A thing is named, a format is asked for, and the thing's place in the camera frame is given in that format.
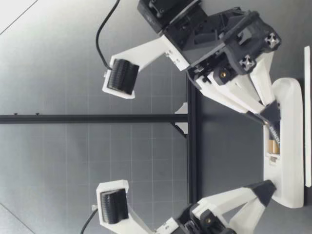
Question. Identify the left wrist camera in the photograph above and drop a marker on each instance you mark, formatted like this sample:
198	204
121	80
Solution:
112	187

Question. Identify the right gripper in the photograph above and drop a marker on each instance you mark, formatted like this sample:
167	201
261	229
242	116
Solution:
214	36

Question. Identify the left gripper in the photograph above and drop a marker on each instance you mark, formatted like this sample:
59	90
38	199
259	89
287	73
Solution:
187	226

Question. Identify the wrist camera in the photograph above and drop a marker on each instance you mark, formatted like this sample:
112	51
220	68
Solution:
146	51
112	187

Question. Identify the white remote control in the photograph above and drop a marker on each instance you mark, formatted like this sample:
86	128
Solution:
290	146

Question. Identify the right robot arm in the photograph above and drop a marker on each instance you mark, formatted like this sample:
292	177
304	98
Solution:
156	14

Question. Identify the black frame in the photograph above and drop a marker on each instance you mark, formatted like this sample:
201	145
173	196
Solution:
97	119

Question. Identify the black and copper battery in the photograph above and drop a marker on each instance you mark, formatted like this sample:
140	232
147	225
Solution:
274	134

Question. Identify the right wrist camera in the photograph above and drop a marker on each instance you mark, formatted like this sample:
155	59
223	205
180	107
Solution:
146	51

